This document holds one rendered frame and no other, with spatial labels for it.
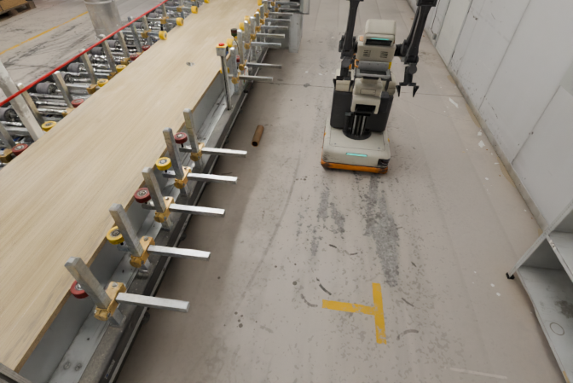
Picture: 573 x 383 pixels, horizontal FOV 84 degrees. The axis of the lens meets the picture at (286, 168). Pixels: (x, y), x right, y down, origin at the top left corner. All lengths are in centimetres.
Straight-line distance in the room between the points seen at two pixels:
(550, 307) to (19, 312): 275
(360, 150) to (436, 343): 158
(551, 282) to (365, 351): 134
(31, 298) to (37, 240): 29
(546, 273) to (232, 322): 212
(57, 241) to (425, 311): 212
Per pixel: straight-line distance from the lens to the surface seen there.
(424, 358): 233
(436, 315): 247
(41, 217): 189
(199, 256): 154
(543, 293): 275
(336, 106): 308
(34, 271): 168
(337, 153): 297
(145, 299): 146
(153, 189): 162
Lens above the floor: 207
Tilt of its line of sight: 41 degrees down
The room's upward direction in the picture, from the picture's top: 1 degrees clockwise
